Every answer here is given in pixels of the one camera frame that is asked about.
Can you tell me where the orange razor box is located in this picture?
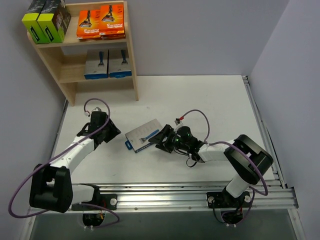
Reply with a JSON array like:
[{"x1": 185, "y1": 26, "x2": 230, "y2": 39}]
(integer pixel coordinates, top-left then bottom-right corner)
[
  {"x1": 98, "y1": 3, "x2": 125, "y2": 36},
  {"x1": 101, "y1": 33, "x2": 126, "y2": 40},
  {"x1": 76, "y1": 9, "x2": 101, "y2": 40}
]

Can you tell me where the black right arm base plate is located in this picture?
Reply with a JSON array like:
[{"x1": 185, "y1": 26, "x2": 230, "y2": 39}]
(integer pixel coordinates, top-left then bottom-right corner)
[{"x1": 206, "y1": 190, "x2": 252, "y2": 209}]

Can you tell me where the wooden three-tier shelf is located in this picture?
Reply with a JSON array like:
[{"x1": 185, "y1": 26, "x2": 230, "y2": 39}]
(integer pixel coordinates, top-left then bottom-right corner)
[{"x1": 23, "y1": 0, "x2": 138, "y2": 105}]

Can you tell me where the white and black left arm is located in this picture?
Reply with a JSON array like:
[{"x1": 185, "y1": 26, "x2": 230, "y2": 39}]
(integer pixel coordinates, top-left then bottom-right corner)
[{"x1": 29, "y1": 111, "x2": 121, "y2": 213}]

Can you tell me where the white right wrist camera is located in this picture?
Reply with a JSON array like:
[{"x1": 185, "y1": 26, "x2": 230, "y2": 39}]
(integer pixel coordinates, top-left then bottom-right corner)
[{"x1": 174, "y1": 116, "x2": 184, "y2": 126}]

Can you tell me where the grey blue razor pack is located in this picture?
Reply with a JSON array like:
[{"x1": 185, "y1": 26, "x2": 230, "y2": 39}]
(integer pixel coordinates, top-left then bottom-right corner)
[
  {"x1": 83, "y1": 49, "x2": 109, "y2": 80},
  {"x1": 124, "y1": 119, "x2": 163, "y2": 153},
  {"x1": 108, "y1": 48, "x2": 132, "y2": 78}
]

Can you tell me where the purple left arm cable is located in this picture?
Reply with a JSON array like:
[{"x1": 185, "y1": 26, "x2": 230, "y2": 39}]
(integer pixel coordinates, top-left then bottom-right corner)
[{"x1": 8, "y1": 97, "x2": 120, "y2": 229}]

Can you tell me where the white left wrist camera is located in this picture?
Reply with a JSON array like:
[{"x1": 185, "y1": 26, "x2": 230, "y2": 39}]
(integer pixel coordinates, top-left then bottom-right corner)
[{"x1": 84, "y1": 107, "x2": 102, "y2": 117}]

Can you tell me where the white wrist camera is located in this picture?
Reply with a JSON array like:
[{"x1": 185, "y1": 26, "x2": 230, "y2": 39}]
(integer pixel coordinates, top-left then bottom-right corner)
[
  {"x1": 84, "y1": 107, "x2": 102, "y2": 117},
  {"x1": 174, "y1": 116, "x2": 184, "y2": 126}
]

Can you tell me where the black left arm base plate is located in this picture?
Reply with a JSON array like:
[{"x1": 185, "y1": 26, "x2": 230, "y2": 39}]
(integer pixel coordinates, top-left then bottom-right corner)
[{"x1": 71, "y1": 193, "x2": 118, "y2": 211}]

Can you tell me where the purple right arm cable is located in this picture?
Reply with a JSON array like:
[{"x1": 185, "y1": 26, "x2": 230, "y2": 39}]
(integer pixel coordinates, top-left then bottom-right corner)
[{"x1": 178, "y1": 109, "x2": 269, "y2": 226}]

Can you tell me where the aluminium rail frame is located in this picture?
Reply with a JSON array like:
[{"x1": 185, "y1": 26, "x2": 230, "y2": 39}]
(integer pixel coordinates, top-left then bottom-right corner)
[{"x1": 25, "y1": 75, "x2": 305, "y2": 240}]

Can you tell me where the black green razor box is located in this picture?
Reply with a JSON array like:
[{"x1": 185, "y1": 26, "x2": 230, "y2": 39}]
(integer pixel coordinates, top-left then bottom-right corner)
[
  {"x1": 37, "y1": 0, "x2": 71, "y2": 43},
  {"x1": 21, "y1": 0, "x2": 49, "y2": 44}
]

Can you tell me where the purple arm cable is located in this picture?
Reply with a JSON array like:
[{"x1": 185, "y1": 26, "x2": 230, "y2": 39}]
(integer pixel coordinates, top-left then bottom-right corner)
[
  {"x1": 178, "y1": 109, "x2": 269, "y2": 226},
  {"x1": 8, "y1": 97, "x2": 120, "y2": 229}
]

